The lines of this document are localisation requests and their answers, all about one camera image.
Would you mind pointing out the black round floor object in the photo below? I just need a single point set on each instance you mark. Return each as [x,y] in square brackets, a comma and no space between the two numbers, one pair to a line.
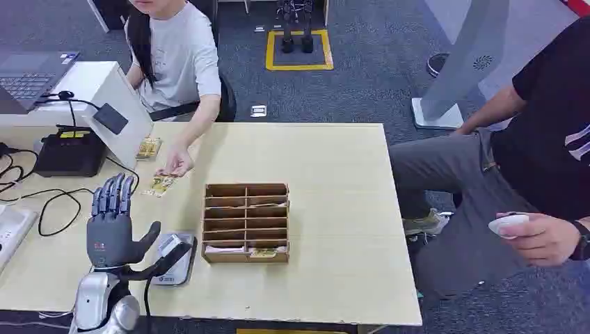
[437,64]

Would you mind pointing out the black wristwatch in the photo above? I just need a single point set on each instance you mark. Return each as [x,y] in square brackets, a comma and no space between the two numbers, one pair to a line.
[583,242]

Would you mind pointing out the white remote control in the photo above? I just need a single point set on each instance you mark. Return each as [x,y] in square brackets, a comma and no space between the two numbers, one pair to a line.
[507,223]

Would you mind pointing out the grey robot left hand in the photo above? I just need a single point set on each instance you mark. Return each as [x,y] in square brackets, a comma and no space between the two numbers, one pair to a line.
[110,235]

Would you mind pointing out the thin card in slot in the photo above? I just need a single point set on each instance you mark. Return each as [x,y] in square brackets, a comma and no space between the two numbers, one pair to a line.
[267,205]

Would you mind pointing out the white card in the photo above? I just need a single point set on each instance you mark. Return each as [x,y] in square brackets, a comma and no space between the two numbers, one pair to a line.
[223,249]

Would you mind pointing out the yellow printed card in box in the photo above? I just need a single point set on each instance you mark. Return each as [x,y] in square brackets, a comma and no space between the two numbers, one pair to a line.
[263,253]

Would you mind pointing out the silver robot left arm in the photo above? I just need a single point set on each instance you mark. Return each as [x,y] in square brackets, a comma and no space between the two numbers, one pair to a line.
[94,299]

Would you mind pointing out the white floor kiosk stand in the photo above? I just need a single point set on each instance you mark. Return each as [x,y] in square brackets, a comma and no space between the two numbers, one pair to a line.
[465,60]

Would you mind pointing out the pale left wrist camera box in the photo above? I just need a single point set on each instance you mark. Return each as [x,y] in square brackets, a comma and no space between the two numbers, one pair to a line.
[169,244]

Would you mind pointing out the stack of yellow cards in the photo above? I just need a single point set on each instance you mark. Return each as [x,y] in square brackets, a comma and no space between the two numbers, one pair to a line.
[149,148]

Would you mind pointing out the black square adapter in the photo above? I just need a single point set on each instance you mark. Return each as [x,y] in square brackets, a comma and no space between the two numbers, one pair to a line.
[110,118]

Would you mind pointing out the white desk stand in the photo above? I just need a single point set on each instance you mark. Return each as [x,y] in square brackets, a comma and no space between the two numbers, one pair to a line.
[124,138]

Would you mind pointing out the black desktop printer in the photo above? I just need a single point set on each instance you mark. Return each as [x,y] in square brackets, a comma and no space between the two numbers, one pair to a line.
[71,154]

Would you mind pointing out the person in black shirt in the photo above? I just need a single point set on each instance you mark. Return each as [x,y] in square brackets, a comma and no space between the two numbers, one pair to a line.
[530,152]

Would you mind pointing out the black robot legs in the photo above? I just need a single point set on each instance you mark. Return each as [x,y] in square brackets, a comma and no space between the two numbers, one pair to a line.
[297,27]

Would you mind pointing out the wooden card sorting box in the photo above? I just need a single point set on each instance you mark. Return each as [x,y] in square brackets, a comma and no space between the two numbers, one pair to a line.
[246,223]

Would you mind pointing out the grey laptop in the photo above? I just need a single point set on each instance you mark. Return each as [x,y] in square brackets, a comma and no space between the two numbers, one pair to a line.
[27,80]

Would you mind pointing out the yellow printed card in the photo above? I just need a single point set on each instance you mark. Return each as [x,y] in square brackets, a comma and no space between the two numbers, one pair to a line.
[263,253]
[160,185]

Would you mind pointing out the person's hand with remote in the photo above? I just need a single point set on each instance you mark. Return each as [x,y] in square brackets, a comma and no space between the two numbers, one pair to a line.
[544,242]

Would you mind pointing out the person in white shirt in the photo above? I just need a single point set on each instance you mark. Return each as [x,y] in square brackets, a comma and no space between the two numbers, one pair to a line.
[177,60]

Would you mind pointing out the small silver floor socket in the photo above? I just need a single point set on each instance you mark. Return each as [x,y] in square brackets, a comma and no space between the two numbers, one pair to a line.
[259,28]

